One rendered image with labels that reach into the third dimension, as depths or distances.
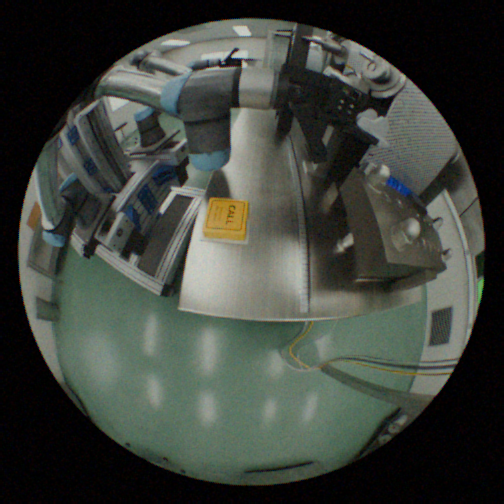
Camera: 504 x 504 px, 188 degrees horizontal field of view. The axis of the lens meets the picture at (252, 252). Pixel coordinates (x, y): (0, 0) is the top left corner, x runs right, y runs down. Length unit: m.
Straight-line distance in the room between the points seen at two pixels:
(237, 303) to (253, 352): 0.96
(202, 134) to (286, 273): 0.25
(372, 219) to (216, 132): 0.24
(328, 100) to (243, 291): 0.30
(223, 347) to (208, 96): 1.21
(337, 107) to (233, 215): 0.23
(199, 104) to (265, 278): 0.27
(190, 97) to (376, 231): 0.29
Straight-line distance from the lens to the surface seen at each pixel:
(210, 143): 0.25
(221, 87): 0.22
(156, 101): 0.37
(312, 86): 0.24
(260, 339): 1.17
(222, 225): 0.25
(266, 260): 0.26
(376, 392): 0.96
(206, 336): 1.18
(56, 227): 0.57
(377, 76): 0.34
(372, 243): 0.22
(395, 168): 0.38
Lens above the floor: 1.14
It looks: 68 degrees down
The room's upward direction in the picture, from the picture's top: 11 degrees clockwise
